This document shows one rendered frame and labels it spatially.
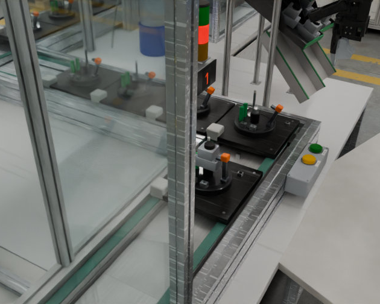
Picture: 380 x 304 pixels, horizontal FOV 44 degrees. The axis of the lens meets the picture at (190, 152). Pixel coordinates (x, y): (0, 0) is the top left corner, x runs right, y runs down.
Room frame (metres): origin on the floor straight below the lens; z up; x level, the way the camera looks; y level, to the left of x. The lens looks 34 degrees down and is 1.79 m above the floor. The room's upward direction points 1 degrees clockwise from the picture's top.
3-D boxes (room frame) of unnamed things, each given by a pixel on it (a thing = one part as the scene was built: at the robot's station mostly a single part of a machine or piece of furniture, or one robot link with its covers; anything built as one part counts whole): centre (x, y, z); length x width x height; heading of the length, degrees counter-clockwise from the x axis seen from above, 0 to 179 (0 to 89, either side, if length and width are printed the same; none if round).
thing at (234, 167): (1.05, -0.05, 0.96); 0.24 x 0.24 x 0.02; 61
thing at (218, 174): (1.05, -0.05, 0.98); 0.14 x 0.14 x 0.02
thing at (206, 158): (1.05, -0.04, 1.06); 0.08 x 0.04 x 0.07; 61
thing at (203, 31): (1.24, -0.02, 1.33); 0.05 x 0.05 x 0.05
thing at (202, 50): (1.24, -0.02, 1.28); 0.05 x 0.05 x 0.05
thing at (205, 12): (1.24, -0.02, 1.38); 0.05 x 0.05 x 0.05
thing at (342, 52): (1.27, -0.43, 1.27); 0.06 x 0.03 x 0.09; 61
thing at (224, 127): (1.35, -0.21, 1.01); 0.24 x 0.24 x 0.13; 61
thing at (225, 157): (1.03, -0.09, 1.04); 0.04 x 0.02 x 0.08; 61
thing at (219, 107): (1.47, 0.00, 1.01); 0.24 x 0.24 x 0.13; 61
